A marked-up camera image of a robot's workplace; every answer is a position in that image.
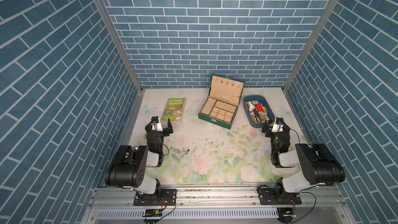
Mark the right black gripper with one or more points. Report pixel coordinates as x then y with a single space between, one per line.
268 131

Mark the white perforated cable duct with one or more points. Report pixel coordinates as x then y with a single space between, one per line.
191 213

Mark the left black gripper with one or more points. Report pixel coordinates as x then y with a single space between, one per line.
165 131

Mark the left green circuit board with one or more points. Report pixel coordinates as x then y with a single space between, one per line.
155 213

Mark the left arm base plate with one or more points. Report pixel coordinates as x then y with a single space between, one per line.
159 198

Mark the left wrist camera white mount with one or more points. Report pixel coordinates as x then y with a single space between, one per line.
156 124

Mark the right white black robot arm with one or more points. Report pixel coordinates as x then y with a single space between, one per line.
317 164

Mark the green treehouse paperback book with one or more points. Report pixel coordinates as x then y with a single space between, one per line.
174 110

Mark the teal tray of small items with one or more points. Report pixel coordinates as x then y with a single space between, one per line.
258 111

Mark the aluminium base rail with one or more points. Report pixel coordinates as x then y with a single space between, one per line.
219 195

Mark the green jewelry box beige lining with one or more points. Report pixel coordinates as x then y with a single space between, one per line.
222 101

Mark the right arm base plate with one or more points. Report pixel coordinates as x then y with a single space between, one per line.
279 196

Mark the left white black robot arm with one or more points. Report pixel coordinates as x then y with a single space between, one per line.
127 169

